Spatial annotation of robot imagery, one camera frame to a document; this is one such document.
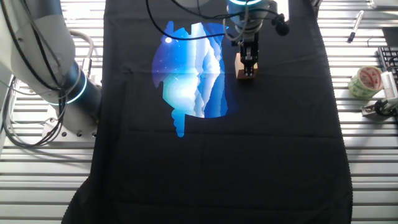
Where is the black keyboard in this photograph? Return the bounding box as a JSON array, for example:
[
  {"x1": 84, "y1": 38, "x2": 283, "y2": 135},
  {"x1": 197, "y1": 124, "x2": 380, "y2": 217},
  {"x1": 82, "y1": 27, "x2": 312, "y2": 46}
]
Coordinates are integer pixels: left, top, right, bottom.
[{"x1": 376, "y1": 46, "x2": 398, "y2": 86}]

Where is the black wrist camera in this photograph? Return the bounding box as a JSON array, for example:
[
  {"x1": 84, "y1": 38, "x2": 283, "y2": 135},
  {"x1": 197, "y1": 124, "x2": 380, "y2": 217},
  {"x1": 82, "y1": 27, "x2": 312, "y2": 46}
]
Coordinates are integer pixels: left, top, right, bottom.
[{"x1": 271, "y1": 12, "x2": 290, "y2": 37}]

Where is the black and silver marker pen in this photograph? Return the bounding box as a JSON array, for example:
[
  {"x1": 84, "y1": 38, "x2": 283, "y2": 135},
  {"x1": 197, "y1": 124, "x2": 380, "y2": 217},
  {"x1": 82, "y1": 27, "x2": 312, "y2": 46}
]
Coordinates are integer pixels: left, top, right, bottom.
[{"x1": 346, "y1": 10, "x2": 365, "y2": 44}]

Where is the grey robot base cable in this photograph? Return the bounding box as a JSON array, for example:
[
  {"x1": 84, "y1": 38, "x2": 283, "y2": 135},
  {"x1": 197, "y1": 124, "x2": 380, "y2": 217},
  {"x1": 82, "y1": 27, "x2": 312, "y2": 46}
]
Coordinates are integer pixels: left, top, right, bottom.
[{"x1": 68, "y1": 29, "x2": 95, "y2": 78}]

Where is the thin black cable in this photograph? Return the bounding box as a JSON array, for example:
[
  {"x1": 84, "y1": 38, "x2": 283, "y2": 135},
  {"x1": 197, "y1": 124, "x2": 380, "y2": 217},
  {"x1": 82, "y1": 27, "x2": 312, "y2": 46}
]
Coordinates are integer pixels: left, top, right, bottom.
[{"x1": 169, "y1": 0, "x2": 282, "y2": 22}]

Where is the thick black cable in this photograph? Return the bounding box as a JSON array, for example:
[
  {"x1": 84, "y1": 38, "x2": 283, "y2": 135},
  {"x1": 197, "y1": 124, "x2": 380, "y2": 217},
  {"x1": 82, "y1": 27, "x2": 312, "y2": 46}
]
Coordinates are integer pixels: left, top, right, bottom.
[{"x1": 145, "y1": 0, "x2": 233, "y2": 41}]

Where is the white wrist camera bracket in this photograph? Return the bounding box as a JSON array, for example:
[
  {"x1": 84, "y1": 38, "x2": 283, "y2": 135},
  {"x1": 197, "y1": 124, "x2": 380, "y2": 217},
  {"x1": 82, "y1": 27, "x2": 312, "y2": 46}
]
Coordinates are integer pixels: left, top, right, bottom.
[{"x1": 269, "y1": 0, "x2": 290, "y2": 22}]

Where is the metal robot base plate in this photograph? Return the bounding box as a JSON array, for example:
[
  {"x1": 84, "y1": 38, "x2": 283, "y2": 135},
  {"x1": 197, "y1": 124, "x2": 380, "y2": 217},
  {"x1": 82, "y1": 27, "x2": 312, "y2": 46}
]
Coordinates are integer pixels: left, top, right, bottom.
[{"x1": 42, "y1": 113, "x2": 102, "y2": 147}]

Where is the black cable bundle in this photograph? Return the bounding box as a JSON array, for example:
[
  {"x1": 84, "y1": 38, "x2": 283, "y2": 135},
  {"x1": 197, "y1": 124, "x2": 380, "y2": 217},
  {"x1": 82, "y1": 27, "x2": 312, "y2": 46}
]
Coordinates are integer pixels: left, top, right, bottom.
[{"x1": 0, "y1": 0, "x2": 68, "y2": 147}]

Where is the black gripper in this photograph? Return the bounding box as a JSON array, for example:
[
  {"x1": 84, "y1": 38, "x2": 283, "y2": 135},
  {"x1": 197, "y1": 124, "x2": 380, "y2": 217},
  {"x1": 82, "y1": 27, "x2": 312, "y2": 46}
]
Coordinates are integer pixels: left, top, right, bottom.
[{"x1": 234, "y1": 21, "x2": 264, "y2": 77}]

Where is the black box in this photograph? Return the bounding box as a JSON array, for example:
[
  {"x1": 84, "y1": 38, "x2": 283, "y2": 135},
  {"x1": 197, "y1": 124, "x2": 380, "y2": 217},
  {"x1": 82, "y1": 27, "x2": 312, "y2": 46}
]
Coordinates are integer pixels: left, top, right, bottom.
[{"x1": 382, "y1": 27, "x2": 398, "y2": 47}]

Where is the black cloth with blue print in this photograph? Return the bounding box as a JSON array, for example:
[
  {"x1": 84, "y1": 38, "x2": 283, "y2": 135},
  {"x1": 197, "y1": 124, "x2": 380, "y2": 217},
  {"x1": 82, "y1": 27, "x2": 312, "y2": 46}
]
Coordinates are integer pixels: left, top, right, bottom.
[{"x1": 61, "y1": 0, "x2": 354, "y2": 224}]

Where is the clear packing tape roll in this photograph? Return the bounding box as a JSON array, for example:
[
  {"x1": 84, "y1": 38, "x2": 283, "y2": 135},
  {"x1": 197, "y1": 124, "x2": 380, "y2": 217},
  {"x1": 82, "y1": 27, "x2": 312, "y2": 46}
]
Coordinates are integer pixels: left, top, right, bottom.
[{"x1": 347, "y1": 65, "x2": 384, "y2": 101}]

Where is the small wooden block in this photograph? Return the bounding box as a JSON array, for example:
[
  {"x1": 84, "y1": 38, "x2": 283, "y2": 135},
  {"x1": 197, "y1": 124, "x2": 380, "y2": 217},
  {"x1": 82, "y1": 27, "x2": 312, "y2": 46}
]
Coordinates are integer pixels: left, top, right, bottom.
[{"x1": 234, "y1": 52, "x2": 259, "y2": 80}]

